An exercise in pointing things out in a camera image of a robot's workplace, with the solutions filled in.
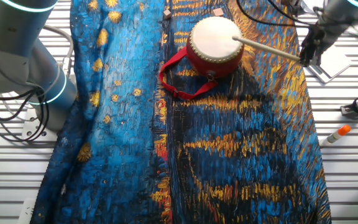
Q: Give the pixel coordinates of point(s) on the white glue stick orange cap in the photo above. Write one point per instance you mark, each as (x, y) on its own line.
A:
(334, 136)

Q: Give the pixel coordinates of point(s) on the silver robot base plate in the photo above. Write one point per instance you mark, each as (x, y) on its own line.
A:
(33, 127)

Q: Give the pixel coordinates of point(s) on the silver digital scale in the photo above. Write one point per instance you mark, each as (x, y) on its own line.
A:
(334, 63)

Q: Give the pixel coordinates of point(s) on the tiny wooden cube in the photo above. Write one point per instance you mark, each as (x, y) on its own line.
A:
(167, 14)

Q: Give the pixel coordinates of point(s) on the larger small wooden cube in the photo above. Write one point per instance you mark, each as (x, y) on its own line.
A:
(218, 12)

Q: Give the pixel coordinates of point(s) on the white plastic strip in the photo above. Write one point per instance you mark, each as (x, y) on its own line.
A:
(26, 211)

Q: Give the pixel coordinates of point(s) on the wooden drumstick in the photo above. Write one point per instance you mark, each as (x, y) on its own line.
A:
(266, 48)

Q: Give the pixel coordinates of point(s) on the blue yellow painted cloth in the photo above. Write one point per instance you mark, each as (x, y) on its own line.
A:
(120, 140)

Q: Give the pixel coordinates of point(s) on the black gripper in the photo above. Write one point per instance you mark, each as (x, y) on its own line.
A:
(312, 39)

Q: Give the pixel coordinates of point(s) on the red drum white skin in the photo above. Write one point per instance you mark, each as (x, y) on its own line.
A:
(213, 40)

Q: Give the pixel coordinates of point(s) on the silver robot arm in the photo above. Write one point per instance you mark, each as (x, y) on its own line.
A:
(14, 46)

